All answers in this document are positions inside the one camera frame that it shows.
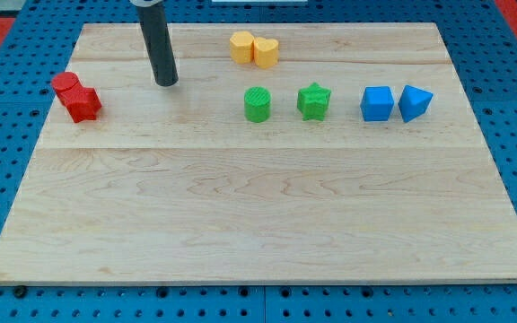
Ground yellow hexagon block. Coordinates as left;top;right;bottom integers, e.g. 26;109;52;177
229;31;255;64

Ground blue triangular prism block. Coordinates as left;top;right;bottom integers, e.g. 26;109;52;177
399;85;434;123

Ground red cylinder block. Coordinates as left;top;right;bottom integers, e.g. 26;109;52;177
51;72;81;106

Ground green star block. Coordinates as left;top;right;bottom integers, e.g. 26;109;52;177
297;83;331;121

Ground green cylinder block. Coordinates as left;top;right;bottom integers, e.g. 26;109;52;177
244;87;271;123

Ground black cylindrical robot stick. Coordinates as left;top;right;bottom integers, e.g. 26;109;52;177
132;0;179;87

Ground light wooden board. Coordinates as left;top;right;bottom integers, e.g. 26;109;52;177
0;22;517;286

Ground yellow heart block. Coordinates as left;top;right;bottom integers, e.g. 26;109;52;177
254;37;279;69

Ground blue cube block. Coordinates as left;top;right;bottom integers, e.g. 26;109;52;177
360;86;394;122

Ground red star block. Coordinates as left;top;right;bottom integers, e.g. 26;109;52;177
64;87;102;123

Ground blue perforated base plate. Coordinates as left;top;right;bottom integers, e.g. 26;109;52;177
0;1;517;322

